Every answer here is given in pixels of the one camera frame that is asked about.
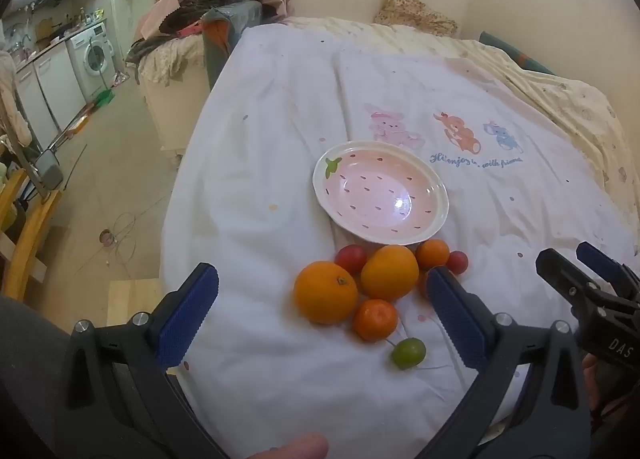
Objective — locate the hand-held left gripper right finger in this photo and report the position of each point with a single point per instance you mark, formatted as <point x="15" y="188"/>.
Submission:
<point x="452" y="314"/>

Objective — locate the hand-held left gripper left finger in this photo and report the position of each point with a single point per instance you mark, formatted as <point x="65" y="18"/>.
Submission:
<point x="187" y="319"/>

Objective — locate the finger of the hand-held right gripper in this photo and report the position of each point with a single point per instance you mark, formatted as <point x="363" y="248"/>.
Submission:
<point x="600" y="261"/>
<point x="567" y="279"/>

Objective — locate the small mandarin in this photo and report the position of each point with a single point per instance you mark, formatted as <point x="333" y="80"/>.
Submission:
<point x="432" y="254"/>
<point x="423" y="285"/>

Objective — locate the small red cherry tomato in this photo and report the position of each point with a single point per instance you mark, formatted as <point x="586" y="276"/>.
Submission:
<point x="456" y="261"/>

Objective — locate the large smooth orange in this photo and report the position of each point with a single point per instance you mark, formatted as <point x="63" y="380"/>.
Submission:
<point x="390" y="271"/>

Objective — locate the big mandarin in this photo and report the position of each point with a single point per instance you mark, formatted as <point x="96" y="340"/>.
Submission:
<point x="375" y="320"/>

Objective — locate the large red cherry tomato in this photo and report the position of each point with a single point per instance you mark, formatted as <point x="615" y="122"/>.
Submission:
<point x="351" y="259"/>

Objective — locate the large orange with stem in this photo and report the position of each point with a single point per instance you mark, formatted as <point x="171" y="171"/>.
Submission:
<point x="325" y="291"/>

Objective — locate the pink strawberry pattern plate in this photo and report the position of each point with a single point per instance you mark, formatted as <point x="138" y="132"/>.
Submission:
<point x="380" y="189"/>

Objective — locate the person's right hand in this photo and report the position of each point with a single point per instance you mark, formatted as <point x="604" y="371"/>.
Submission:
<point x="591" y="384"/>

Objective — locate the person's left hand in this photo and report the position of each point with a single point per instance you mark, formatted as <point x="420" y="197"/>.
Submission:
<point x="295" y="448"/>

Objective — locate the green round fruit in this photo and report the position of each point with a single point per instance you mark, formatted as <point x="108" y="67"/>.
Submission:
<point x="408" y="353"/>

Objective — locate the tape roll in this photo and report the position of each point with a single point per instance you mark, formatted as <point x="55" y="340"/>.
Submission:
<point x="107" y="237"/>

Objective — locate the dark grey trouser leg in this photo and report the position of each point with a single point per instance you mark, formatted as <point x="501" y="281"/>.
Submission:
<point x="30" y="364"/>

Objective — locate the cream patterned quilt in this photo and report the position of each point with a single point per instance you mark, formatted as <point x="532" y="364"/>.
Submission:
<point x="575" y="99"/>

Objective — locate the yellow wooden chair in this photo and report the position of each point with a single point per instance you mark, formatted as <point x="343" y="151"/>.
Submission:
<point x="30" y="239"/>

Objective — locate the white printed blanket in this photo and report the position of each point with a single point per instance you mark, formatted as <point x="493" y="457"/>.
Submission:
<point x="275" y="139"/>

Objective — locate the cream sofa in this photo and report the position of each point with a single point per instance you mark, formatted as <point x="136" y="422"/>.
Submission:
<point x="170" y="109"/>

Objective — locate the teal pillow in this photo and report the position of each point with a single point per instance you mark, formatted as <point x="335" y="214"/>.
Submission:
<point x="520" y="59"/>

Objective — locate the green dustpan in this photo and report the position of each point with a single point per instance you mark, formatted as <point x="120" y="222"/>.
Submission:
<point x="105" y="97"/>

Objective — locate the white kitchen cabinets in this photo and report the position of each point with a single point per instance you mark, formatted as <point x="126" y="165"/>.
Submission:
<point x="50" y="84"/>

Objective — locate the white washing machine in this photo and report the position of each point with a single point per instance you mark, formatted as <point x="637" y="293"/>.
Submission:
<point x="95" y="56"/>

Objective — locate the peach hanging cloth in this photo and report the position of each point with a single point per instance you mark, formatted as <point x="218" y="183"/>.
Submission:
<point x="10" y="104"/>

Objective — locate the floral pillow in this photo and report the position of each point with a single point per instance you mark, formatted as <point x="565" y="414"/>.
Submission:
<point x="415" y="14"/>

